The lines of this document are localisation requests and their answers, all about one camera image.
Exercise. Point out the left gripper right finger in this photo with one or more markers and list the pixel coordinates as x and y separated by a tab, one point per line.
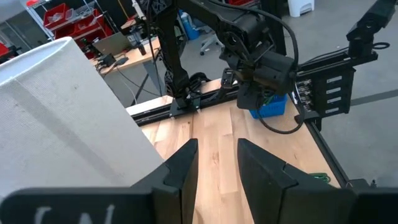
267	193

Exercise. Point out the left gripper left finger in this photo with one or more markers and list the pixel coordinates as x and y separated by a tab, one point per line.
177	193

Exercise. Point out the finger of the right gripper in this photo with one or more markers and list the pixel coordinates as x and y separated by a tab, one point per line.
248	98

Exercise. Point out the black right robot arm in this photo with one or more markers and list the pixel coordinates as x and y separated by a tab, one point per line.
236	18

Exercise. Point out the blue plastic bin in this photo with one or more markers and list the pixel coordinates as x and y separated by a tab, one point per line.
275	109

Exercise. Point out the black labelled electronics box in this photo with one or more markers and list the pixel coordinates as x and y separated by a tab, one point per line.
339	93

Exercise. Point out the white office chair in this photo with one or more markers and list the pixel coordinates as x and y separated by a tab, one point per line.
211	40

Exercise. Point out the white waste bin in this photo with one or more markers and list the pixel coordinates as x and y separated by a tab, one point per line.
300	7

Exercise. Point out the blue water jug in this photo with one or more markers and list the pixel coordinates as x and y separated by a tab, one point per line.
189	28

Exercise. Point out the wooden desk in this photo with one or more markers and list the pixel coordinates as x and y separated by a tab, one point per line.
136	57

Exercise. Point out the grey laptop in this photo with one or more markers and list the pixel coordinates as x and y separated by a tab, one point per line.
112	43

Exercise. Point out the metal shelf with red bins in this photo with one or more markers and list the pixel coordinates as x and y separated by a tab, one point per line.
59	14

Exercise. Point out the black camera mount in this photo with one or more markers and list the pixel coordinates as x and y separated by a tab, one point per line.
367	28

